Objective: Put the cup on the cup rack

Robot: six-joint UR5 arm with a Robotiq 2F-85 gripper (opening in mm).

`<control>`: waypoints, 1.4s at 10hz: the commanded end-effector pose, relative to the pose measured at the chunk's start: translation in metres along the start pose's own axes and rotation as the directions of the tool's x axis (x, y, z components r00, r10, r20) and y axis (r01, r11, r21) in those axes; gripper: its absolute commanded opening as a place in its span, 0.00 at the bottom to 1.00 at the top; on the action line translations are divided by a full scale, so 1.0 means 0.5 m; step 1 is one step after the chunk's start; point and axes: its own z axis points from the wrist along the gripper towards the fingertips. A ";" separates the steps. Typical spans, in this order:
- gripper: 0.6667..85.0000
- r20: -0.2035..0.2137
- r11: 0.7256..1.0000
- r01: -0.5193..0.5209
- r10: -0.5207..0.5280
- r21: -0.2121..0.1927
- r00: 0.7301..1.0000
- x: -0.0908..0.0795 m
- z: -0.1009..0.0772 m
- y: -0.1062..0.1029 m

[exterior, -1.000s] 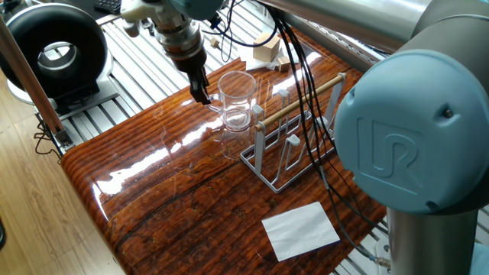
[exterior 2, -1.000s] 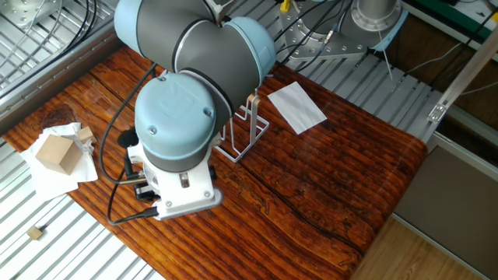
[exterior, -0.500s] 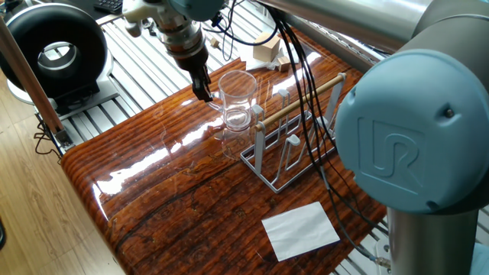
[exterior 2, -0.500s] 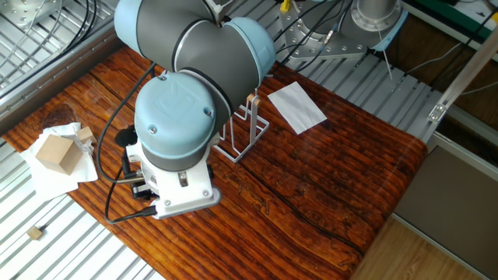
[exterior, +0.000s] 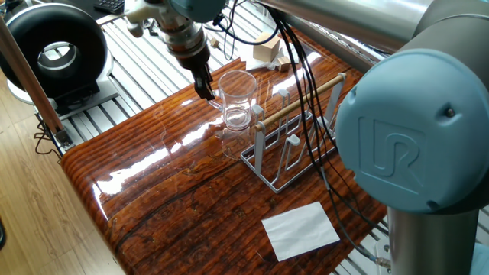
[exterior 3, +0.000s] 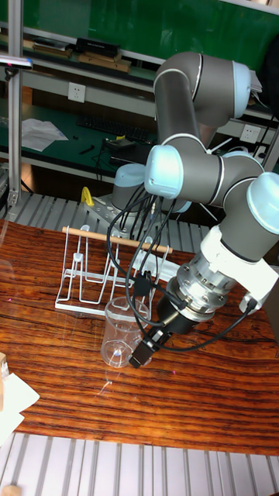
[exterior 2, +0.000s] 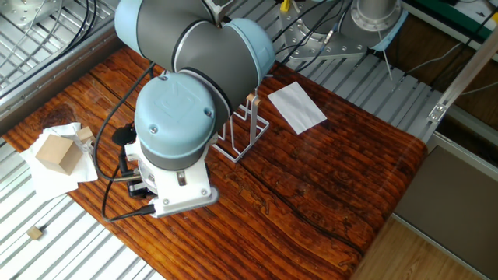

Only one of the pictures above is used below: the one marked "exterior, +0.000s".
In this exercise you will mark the aluminium table frame rail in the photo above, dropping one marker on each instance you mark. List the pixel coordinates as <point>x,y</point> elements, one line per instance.
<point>344,49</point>

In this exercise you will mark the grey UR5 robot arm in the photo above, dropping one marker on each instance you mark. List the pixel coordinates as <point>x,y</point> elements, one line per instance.
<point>412,126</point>

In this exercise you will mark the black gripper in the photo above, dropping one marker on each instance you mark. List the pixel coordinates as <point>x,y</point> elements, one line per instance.
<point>195,61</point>

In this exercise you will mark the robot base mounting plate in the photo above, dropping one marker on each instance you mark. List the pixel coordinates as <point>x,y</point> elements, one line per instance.
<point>381,248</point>

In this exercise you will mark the tiny wooden cube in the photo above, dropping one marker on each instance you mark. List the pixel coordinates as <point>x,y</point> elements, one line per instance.
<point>214,43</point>

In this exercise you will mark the crumpled white napkin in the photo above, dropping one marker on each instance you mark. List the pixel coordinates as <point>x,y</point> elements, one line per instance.
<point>260,65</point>

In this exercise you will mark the large wooden cube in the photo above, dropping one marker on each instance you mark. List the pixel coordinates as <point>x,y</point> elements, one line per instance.
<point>267,47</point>

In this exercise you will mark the small wooden cube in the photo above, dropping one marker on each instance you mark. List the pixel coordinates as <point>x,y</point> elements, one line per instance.
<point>284,63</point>

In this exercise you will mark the white paper sheet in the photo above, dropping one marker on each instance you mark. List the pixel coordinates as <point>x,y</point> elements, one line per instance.
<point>300,231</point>

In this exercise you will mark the white mug drying rack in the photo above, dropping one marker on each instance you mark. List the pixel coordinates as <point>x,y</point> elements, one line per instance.
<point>260,147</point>

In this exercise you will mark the brown frame post with bracket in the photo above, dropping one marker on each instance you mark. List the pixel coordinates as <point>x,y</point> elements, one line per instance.
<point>30,76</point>

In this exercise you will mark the black keyboard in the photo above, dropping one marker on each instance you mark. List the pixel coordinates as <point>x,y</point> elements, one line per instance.
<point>111,5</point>

